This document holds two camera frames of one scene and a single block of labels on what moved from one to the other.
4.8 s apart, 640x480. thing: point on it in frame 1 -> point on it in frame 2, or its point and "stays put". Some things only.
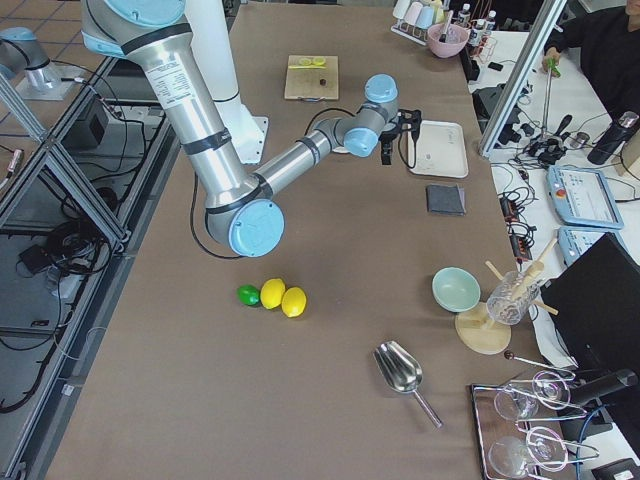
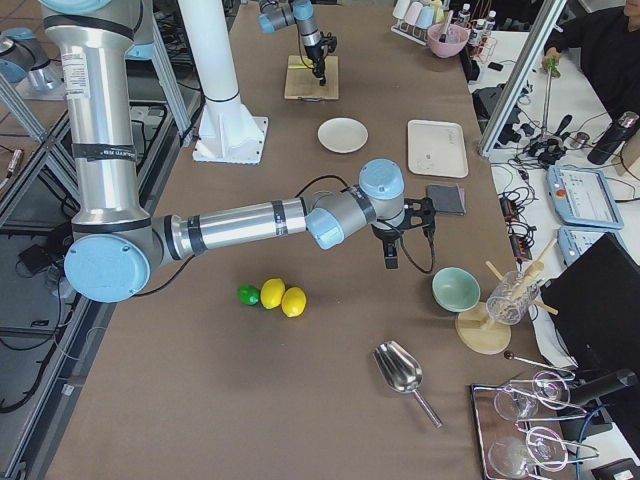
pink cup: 415,10 stays put
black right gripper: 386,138 -> 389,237
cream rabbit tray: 440,150 stays put
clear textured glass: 512,296 stays put
